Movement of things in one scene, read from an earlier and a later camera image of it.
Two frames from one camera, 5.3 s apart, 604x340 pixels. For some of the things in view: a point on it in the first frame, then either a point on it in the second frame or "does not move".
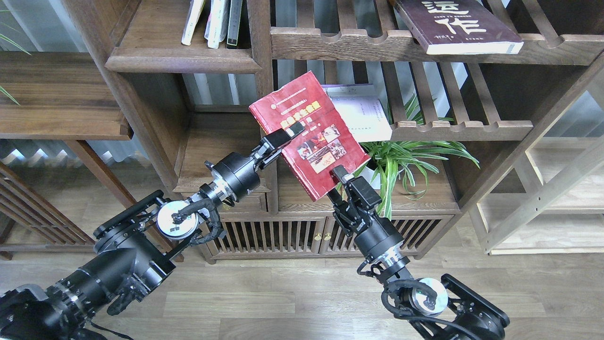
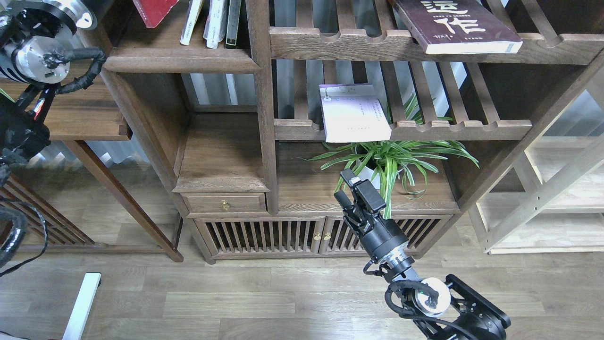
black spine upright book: [235, 12] does not move
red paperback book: [327, 141] → [152, 11]
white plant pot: [367, 173] does not move
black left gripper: [239, 173] → [79, 15]
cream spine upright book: [195, 10] does not move
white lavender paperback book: [358, 106] does not move
